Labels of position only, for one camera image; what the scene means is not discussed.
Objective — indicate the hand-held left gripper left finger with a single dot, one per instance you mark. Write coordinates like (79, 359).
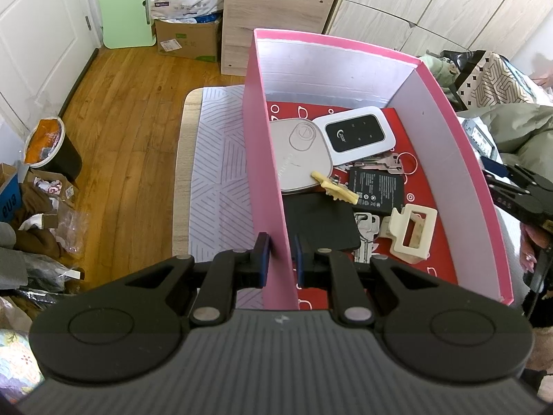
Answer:
(263, 261)

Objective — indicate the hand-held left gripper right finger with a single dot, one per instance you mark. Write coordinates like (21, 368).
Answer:
(298, 263)

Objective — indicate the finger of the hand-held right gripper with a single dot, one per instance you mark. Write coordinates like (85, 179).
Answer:
(492, 166)

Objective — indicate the black portable hard drive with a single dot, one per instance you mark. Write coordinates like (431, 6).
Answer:
(319, 220)

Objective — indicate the yellow hair clip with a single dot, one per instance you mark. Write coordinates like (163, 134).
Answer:
(335, 188)

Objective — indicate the cream claw hair clip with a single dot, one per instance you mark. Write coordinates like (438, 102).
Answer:
(410, 233)

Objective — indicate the pink cardboard box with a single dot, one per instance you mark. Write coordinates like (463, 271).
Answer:
(263, 138)

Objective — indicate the person's right hand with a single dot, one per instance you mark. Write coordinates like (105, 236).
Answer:
(530, 246)

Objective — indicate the olive green blanket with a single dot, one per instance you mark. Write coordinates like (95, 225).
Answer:
(514, 125)

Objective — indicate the silver key bunch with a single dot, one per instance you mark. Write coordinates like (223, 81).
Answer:
(367, 233)

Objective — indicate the beige patterned bag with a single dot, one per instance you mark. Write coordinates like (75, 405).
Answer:
(488, 78)

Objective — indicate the beige round case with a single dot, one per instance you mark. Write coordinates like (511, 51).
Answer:
(298, 155)

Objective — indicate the black flat battery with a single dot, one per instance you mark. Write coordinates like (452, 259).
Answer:
(376, 188)

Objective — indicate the light green clothing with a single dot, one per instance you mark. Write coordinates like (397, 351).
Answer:
(436, 65)

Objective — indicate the white pocket router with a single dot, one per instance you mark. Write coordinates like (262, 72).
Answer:
(356, 132)

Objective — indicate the light wooden wardrobe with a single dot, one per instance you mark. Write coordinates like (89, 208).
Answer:
(410, 0)

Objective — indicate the clear plastic bags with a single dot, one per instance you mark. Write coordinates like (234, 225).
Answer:
(71, 224)

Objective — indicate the brown cloth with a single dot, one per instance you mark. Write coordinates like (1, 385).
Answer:
(39, 224)

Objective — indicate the brown cardboard box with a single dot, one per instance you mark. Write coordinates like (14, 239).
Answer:
(190, 36)

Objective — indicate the black trash bin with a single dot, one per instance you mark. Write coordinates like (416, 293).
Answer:
(52, 147)

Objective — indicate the grey cloth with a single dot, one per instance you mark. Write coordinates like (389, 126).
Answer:
(13, 263)

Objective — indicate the wooden shelf cabinet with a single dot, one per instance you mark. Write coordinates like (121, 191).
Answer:
(276, 4)

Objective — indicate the cardboard box with blue print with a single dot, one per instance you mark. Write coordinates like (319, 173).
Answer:
(8, 199)

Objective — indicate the floral cloth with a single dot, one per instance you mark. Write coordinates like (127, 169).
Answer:
(13, 354)

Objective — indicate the green folding table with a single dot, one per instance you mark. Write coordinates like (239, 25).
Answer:
(125, 4)

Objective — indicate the white panelled door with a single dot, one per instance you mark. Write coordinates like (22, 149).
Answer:
(39, 30)

